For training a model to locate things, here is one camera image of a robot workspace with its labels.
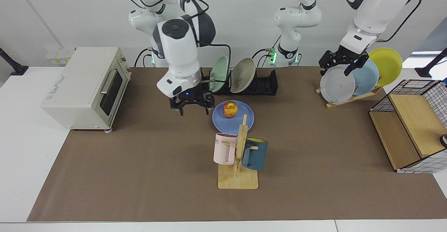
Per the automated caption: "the pink cup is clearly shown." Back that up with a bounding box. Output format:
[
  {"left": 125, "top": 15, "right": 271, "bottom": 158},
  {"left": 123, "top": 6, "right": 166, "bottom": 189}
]
[{"left": 213, "top": 133, "right": 239, "bottom": 165}]

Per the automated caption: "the red yellow apple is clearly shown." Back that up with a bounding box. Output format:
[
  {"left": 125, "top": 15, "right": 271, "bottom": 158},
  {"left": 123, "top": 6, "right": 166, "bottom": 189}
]
[{"left": 222, "top": 101, "right": 239, "bottom": 118}]

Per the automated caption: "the dark blue cup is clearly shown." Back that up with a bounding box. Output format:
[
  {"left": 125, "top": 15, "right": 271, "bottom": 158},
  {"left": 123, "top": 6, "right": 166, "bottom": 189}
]
[{"left": 242, "top": 138, "right": 269, "bottom": 171}]

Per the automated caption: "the brown table cloth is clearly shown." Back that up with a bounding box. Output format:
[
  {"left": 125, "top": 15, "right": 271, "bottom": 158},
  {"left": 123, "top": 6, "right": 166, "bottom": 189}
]
[{"left": 27, "top": 66, "right": 447, "bottom": 222}]

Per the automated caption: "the black arm base cable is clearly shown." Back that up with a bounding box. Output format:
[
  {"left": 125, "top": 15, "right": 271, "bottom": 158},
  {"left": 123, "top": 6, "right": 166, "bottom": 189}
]
[{"left": 251, "top": 33, "right": 283, "bottom": 68}]

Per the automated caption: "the white wall socket box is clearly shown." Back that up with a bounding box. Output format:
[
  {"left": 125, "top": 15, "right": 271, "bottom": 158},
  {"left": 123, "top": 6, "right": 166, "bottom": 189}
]
[{"left": 45, "top": 48, "right": 75, "bottom": 65}]

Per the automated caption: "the wooden cup stand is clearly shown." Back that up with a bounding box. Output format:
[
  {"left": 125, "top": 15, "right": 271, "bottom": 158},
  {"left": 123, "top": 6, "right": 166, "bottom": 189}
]
[{"left": 218, "top": 114, "right": 259, "bottom": 190}]

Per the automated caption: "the black clamp stand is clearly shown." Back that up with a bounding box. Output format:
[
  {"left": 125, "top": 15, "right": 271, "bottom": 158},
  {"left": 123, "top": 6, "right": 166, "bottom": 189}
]
[
  {"left": 415, "top": 48, "right": 447, "bottom": 78},
  {"left": 0, "top": 48, "right": 29, "bottom": 76}
]

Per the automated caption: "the yellow plate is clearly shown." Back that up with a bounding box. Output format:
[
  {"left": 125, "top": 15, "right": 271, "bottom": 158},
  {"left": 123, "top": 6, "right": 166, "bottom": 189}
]
[{"left": 368, "top": 48, "right": 403, "bottom": 87}]

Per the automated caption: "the grey plate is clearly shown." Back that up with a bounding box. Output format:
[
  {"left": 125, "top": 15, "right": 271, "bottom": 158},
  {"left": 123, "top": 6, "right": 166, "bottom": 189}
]
[{"left": 320, "top": 66, "right": 356, "bottom": 105}]

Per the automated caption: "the wooden plate rack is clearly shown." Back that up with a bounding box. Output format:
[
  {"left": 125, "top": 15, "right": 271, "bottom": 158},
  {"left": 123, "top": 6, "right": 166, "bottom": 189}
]
[{"left": 316, "top": 85, "right": 383, "bottom": 109}]

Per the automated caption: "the beige plate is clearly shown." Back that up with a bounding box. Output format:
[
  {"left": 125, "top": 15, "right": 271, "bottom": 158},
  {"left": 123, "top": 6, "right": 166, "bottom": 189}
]
[{"left": 230, "top": 58, "right": 256, "bottom": 94}]

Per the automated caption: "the black dish rack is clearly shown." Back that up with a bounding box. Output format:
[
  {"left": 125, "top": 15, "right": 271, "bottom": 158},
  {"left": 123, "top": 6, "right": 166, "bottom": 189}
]
[{"left": 202, "top": 68, "right": 279, "bottom": 96}]

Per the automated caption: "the wire basket with wooden floor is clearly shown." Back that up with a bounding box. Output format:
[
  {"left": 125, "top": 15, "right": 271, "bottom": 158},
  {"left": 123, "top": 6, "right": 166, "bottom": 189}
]
[{"left": 369, "top": 79, "right": 447, "bottom": 174}]

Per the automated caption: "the light blue plate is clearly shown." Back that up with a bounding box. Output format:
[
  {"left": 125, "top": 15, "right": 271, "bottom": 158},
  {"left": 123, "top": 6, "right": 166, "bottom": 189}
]
[{"left": 349, "top": 59, "right": 379, "bottom": 96}]

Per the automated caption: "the pale green plate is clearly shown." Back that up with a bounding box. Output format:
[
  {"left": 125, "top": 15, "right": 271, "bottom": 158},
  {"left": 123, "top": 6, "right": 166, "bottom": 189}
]
[{"left": 209, "top": 56, "right": 231, "bottom": 93}]

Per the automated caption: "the pale toaster oven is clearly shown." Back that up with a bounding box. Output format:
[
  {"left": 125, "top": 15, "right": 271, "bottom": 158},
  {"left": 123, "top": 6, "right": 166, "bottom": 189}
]
[{"left": 41, "top": 47, "right": 132, "bottom": 133}]

